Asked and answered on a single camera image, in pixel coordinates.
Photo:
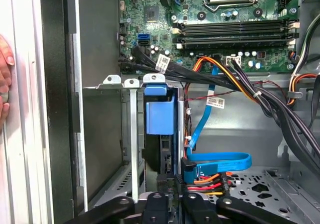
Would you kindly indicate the person's right hand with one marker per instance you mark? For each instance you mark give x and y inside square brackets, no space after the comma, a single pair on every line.
[3,114]

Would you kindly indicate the green motherboard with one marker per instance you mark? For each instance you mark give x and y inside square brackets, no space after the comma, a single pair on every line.
[140,34]

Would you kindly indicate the grey optical drive cage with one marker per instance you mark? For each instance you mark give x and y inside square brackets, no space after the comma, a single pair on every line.
[295,196]

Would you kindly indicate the black PC case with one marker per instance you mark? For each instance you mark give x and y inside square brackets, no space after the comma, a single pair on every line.
[57,84]

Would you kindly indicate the person's left hand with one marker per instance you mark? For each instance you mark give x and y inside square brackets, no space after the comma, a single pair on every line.
[6,56]

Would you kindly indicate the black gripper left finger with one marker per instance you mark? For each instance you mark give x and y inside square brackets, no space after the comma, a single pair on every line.
[156,209]

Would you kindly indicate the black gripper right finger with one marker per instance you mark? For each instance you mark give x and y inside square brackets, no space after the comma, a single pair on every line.
[197,209]

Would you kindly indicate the hard disk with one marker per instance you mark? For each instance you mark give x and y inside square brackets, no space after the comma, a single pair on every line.
[160,114]

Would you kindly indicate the grey disk bay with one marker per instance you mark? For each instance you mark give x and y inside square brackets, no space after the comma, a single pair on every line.
[135,134]

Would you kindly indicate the metal locking lever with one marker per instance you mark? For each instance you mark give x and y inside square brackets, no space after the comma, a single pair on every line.
[235,5]

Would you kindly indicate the black RAM slot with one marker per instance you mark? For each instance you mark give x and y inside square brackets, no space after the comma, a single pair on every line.
[235,45]
[235,23]
[235,38]
[235,30]

